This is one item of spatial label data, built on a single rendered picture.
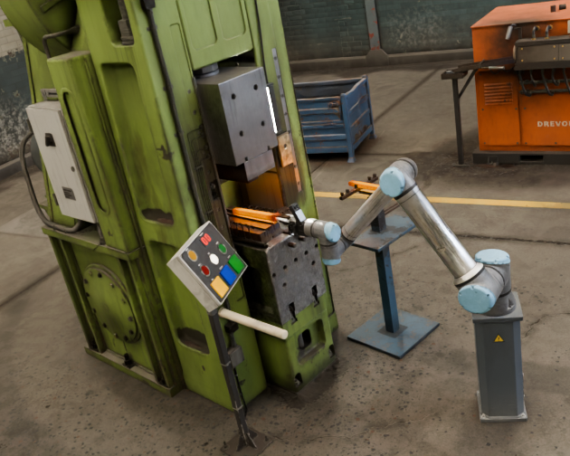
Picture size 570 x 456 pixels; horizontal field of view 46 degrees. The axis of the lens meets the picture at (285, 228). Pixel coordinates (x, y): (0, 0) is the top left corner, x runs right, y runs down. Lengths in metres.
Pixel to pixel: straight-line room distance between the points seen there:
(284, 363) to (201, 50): 1.71
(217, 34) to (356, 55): 8.14
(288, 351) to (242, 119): 1.28
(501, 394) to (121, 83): 2.34
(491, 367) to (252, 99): 1.69
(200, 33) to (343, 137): 3.95
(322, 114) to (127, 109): 3.88
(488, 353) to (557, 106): 3.43
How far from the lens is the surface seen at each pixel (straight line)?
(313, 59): 11.75
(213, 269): 2.96
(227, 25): 3.37
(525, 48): 6.10
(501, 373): 3.39
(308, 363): 3.85
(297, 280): 3.58
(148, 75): 3.07
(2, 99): 9.63
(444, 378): 3.83
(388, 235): 3.78
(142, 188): 3.52
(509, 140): 6.52
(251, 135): 3.27
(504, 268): 3.12
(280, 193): 3.70
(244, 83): 3.23
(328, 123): 7.01
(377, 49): 11.15
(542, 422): 3.57
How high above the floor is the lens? 2.37
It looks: 24 degrees down
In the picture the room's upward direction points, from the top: 11 degrees counter-clockwise
